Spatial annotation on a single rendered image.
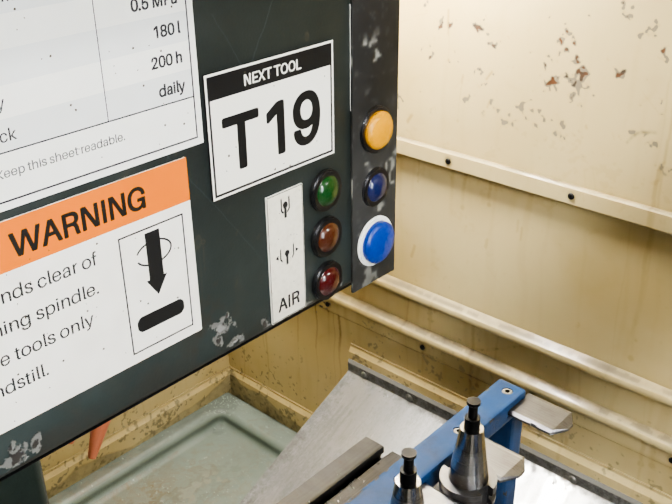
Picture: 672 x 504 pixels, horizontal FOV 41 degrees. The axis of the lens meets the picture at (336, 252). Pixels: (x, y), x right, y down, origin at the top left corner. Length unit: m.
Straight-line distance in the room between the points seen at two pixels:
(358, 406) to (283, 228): 1.25
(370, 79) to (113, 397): 0.24
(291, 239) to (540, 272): 0.93
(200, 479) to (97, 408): 1.52
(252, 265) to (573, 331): 0.98
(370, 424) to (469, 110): 0.65
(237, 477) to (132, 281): 1.54
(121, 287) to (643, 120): 0.93
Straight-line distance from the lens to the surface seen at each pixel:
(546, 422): 1.12
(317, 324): 1.85
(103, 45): 0.43
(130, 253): 0.46
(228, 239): 0.51
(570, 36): 1.30
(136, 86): 0.44
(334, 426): 1.76
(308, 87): 0.52
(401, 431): 1.71
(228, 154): 0.49
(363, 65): 0.56
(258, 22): 0.49
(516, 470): 1.05
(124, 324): 0.48
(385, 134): 0.58
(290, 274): 0.55
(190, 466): 2.04
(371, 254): 0.60
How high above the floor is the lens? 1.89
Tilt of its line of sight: 27 degrees down
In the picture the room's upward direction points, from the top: 1 degrees counter-clockwise
